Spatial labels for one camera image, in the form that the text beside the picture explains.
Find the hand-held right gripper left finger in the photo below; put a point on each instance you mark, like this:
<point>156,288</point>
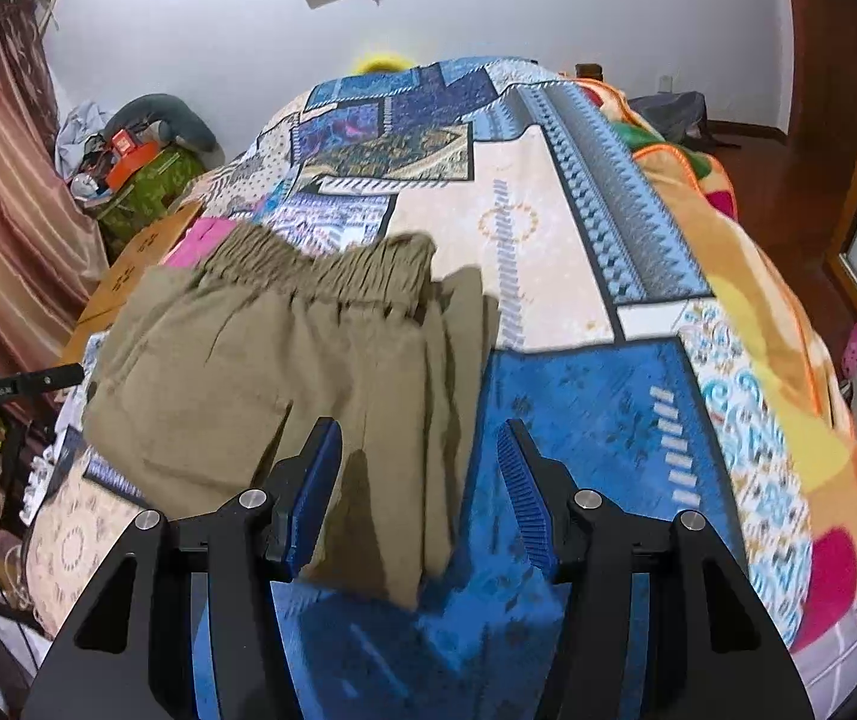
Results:
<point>316,487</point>

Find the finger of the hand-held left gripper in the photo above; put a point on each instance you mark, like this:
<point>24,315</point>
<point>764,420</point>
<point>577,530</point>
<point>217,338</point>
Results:
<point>16,388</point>

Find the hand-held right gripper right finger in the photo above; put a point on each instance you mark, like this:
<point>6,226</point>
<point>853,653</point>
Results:
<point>526,502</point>

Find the olive green pants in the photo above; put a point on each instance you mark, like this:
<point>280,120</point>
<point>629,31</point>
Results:
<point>248,360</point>

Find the blue patchwork blanket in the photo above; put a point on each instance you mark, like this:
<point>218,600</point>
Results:
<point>563,405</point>

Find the white power strip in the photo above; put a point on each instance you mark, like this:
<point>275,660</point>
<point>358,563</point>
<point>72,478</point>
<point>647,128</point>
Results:
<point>40,491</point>

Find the striped brown curtain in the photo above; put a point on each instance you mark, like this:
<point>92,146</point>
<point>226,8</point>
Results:
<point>8,187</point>

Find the wooden lap table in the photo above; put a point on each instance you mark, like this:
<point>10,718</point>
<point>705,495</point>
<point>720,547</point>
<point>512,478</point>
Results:
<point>136,255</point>

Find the white clothing pile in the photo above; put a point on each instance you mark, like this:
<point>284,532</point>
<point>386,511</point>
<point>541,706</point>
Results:
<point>80,135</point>

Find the green fabric basket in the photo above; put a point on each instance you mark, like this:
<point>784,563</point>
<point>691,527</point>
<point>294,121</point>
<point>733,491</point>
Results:
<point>151,195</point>

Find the orange box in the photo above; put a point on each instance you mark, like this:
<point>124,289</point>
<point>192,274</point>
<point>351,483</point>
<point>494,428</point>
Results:
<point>132,167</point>

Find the pink cloth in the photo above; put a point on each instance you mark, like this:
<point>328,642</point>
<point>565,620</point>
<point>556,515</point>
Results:
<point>199,240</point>

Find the small red box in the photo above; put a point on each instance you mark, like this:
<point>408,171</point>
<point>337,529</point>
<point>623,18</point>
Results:
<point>123,142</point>

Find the grey curved pillow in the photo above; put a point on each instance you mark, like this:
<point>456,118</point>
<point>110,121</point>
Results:
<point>173,116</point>

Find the orange fleece blanket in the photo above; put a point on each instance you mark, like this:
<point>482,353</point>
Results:
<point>765,300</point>

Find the yellow curved tube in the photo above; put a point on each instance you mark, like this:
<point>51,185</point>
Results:
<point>383,60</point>

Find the wooden bedpost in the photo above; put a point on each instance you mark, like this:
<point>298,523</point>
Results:
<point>590,72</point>

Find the brown wooden door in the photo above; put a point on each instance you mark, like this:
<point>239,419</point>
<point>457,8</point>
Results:
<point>825,90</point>

